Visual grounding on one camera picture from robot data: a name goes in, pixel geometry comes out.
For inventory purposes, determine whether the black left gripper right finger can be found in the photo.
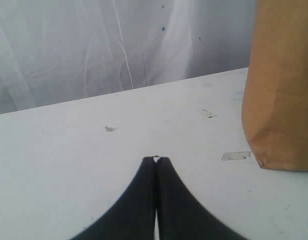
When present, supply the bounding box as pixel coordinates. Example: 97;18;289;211
156;157;245;240

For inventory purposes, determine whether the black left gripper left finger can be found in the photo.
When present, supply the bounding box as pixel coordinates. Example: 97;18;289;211
73;157;156;240

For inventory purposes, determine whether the brown paper bag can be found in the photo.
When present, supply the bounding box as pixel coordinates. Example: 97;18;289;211
242;0;308;171

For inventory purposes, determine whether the clear tape piece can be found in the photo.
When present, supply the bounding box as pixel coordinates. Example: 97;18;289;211
221;151;252;161

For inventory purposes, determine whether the small paper scrap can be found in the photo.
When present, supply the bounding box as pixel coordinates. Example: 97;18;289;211
104;126;118;132

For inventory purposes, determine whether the white backdrop curtain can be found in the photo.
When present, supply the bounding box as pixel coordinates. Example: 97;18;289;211
0;0;257;114

